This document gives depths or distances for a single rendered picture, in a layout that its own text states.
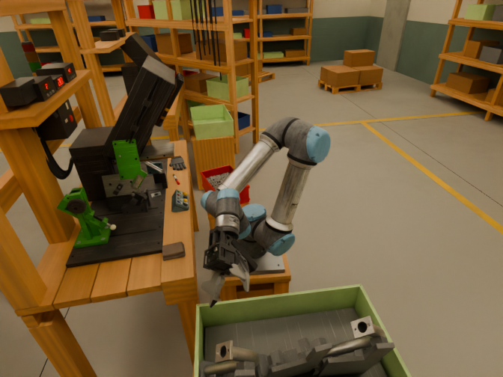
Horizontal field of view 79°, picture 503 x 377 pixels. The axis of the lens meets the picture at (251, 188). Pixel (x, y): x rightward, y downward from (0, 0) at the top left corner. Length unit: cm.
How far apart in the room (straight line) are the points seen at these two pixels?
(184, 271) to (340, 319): 65
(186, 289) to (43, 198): 77
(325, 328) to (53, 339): 114
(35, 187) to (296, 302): 122
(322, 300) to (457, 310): 157
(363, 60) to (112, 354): 726
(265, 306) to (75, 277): 84
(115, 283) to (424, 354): 184
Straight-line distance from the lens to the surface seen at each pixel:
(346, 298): 129
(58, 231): 177
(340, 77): 728
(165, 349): 227
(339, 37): 1129
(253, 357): 87
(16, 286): 148
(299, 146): 110
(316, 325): 127
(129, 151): 175
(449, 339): 252
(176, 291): 142
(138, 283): 143
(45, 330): 165
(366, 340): 102
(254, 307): 121
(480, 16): 698
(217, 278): 91
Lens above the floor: 189
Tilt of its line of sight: 32 degrees down
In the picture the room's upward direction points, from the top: 2 degrees counter-clockwise
